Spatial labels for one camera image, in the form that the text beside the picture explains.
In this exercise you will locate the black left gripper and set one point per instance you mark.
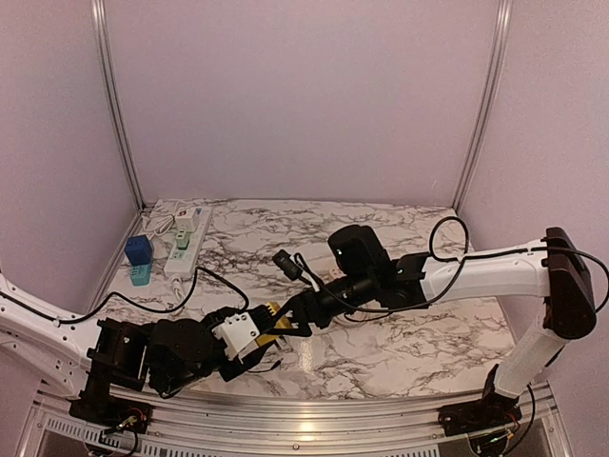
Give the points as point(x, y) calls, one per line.
point(248, 363)

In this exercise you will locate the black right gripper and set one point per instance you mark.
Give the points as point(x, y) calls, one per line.
point(307, 301)

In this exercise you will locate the yellow cube socket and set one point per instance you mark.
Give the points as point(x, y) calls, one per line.
point(282, 323)

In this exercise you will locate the black power adapter with cable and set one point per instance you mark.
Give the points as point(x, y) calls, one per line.
point(265, 370)

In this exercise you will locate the pink round power strip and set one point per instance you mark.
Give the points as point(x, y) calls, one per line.
point(335, 273)

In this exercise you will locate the long white power strip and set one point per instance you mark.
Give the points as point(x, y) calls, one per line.
point(180, 264)

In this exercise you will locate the teal power strip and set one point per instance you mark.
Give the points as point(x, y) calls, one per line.
point(140, 275)

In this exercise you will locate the white cube socket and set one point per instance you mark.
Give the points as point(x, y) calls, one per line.
point(187, 219)

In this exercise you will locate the blue cube socket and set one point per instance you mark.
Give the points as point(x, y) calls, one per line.
point(138, 250)

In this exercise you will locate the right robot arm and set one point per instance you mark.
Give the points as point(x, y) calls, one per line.
point(549, 268)

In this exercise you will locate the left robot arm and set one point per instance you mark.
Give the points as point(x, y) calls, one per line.
point(82, 356)

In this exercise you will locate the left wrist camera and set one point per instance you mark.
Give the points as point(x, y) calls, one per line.
point(237, 332)

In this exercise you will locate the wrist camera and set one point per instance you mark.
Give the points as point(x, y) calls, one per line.
point(289, 267)
point(237, 332)

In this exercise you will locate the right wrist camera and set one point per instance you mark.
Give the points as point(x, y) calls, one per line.
point(289, 267)

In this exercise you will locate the front aluminium rail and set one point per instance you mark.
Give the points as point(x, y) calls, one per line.
point(210, 424)

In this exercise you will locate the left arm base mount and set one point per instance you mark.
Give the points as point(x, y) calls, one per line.
point(96, 405)

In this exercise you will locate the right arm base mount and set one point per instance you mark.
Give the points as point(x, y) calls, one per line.
point(491, 410)

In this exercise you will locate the left aluminium frame post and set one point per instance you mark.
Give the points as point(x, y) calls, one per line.
point(100, 25)

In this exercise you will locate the aluminium frame post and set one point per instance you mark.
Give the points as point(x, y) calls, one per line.
point(100, 25)
point(489, 93)

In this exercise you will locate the right aluminium frame post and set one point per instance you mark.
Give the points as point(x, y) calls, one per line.
point(489, 93)

